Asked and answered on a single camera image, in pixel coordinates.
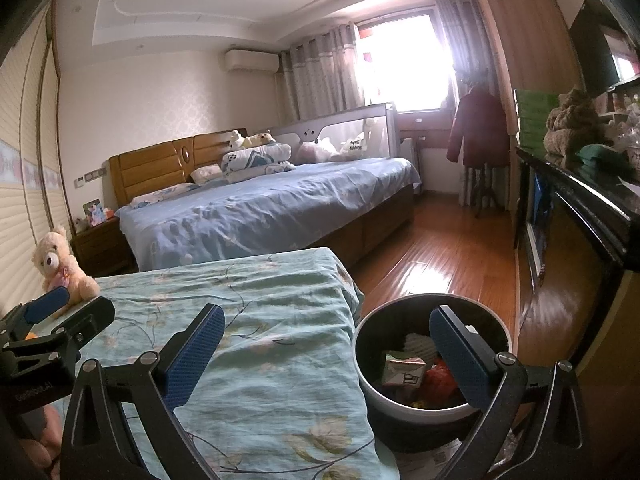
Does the wooden window cabinet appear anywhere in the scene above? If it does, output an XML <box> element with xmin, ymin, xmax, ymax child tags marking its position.
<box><xmin>395</xmin><ymin>112</ymin><xmax>458</xmax><ymax>193</ymax></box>

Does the brown plush toy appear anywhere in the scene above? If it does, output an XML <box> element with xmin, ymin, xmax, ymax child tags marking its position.
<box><xmin>544</xmin><ymin>89</ymin><xmax>601</xmax><ymax>156</ymax></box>

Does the tall wooden wardrobe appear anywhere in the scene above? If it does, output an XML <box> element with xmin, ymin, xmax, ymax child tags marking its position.
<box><xmin>472</xmin><ymin>0</ymin><xmax>591</xmax><ymax>251</ymax></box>

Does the newspaper sheet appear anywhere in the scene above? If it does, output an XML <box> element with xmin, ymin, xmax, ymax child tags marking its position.
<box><xmin>395</xmin><ymin>440</ymin><xmax>466</xmax><ymax>476</ymax></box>

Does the bed with blue sheet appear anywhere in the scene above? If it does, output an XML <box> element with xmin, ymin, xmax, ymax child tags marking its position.
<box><xmin>115</xmin><ymin>156</ymin><xmax>421</xmax><ymax>271</ymax></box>

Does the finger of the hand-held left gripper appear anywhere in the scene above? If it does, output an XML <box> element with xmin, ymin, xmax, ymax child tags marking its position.
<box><xmin>30</xmin><ymin>296</ymin><xmax>117</xmax><ymax>366</ymax></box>
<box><xmin>7</xmin><ymin>285</ymin><xmax>71</xmax><ymax>333</ymax></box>

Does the wall switch panel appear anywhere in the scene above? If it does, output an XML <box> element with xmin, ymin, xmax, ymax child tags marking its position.
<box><xmin>74</xmin><ymin>169</ymin><xmax>108</xmax><ymax>188</ymax></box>

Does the cream teddy bear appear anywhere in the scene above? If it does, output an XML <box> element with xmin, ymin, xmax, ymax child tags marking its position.
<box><xmin>31</xmin><ymin>225</ymin><xmax>101</xmax><ymax>308</ymax></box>

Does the pink plush toy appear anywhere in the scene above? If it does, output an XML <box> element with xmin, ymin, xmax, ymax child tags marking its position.
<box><xmin>297</xmin><ymin>140</ymin><xmax>338</xmax><ymax>163</ymax></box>

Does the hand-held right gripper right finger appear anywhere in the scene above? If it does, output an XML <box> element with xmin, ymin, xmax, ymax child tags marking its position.
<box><xmin>429</xmin><ymin>305</ymin><xmax>586</xmax><ymax>480</ymax></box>

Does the wooden headboard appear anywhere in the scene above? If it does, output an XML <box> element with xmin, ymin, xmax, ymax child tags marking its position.
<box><xmin>109</xmin><ymin>128</ymin><xmax>249</xmax><ymax>208</ymax></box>

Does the clear plastic bag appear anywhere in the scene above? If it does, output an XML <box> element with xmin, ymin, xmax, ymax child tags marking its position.
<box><xmin>602</xmin><ymin>110</ymin><xmax>640</xmax><ymax>181</ymax></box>

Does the stack of pillows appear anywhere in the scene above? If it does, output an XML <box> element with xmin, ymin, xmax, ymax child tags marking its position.
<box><xmin>221</xmin><ymin>142</ymin><xmax>296</xmax><ymax>184</ymax></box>

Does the grey bed guard rail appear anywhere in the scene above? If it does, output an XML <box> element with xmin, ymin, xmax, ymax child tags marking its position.
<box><xmin>272</xmin><ymin>102</ymin><xmax>401</xmax><ymax>163</ymax></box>

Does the white round trash bin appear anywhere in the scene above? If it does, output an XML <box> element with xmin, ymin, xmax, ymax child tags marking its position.
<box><xmin>351</xmin><ymin>293</ymin><xmax>512</xmax><ymax>426</ymax></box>

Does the wooden nightstand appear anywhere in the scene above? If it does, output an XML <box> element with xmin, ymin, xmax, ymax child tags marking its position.
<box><xmin>70</xmin><ymin>217</ymin><xmax>136</xmax><ymax>278</ymax></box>

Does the white slatted sliding door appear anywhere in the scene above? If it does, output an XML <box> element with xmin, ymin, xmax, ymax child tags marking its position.
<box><xmin>0</xmin><ymin>0</ymin><xmax>76</xmax><ymax>311</ymax></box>

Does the green floral carton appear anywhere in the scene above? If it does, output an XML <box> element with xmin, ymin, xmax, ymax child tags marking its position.
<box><xmin>382</xmin><ymin>352</ymin><xmax>427</xmax><ymax>387</ymax></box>

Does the blue printed pillow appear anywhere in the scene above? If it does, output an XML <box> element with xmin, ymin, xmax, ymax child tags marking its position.
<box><xmin>129</xmin><ymin>183</ymin><xmax>201</xmax><ymax>208</ymax></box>

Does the pink orange plastic bag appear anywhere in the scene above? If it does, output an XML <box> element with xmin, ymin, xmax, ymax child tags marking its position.
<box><xmin>422</xmin><ymin>357</ymin><xmax>458</xmax><ymax>397</ymax></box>

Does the white tissue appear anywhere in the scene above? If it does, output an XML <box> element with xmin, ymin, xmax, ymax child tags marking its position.
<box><xmin>402</xmin><ymin>332</ymin><xmax>436</xmax><ymax>358</ymax></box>

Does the white air conditioner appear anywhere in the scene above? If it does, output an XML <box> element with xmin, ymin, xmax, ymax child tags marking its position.
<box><xmin>223</xmin><ymin>49</ymin><xmax>281</xmax><ymax>73</ymax></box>

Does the grey patterned curtain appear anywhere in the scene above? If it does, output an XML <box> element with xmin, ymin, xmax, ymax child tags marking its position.
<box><xmin>435</xmin><ymin>0</ymin><xmax>501</xmax><ymax>206</ymax></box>
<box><xmin>277</xmin><ymin>22</ymin><xmax>366</xmax><ymax>121</ymax></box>

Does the person's left hand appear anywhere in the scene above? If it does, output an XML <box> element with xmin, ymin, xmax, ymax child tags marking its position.
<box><xmin>20</xmin><ymin>404</ymin><xmax>65</xmax><ymax>476</ymax></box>

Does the black glass cabinet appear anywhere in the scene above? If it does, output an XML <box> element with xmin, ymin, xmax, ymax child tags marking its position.
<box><xmin>515</xmin><ymin>145</ymin><xmax>640</xmax><ymax>461</ymax></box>

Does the bright window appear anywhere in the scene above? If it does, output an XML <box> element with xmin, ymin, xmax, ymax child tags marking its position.
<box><xmin>357</xmin><ymin>10</ymin><xmax>458</xmax><ymax>113</ymax></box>

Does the white plush toy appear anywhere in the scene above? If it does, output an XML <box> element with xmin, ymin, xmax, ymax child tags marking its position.
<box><xmin>228</xmin><ymin>130</ymin><xmax>277</xmax><ymax>151</ymax></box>

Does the stack of green boxes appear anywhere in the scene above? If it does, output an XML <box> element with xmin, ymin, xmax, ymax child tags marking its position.
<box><xmin>515</xmin><ymin>89</ymin><xmax>560</xmax><ymax>150</ymax></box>

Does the small white pillow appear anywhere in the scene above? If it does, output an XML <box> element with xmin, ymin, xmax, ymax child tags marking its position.
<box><xmin>190</xmin><ymin>164</ymin><xmax>226</xmax><ymax>184</ymax></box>

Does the dark red coat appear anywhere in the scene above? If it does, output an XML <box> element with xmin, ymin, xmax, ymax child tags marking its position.
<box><xmin>446</xmin><ymin>85</ymin><xmax>508</xmax><ymax>167</ymax></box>

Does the black television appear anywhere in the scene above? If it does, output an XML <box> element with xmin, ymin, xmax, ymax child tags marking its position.
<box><xmin>570</xmin><ymin>0</ymin><xmax>640</xmax><ymax>96</ymax></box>

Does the small picture frame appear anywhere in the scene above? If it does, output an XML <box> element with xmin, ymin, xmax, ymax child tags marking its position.
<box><xmin>82</xmin><ymin>199</ymin><xmax>107</xmax><ymax>226</ymax></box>

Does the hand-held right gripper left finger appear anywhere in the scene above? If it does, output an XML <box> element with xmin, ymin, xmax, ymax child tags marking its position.
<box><xmin>60</xmin><ymin>304</ymin><xmax>227</xmax><ymax>480</ymax></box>

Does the dark green cloth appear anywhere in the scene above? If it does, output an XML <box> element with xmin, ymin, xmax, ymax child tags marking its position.
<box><xmin>575</xmin><ymin>144</ymin><xmax>621</xmax><ymax>166</ymax></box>

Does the green floral tablecloth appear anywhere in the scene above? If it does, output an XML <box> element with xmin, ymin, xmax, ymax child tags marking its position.
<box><xmin>50</xmin><ymin>246</ymin><xmax>401</xmax><ymax>480</ymax></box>

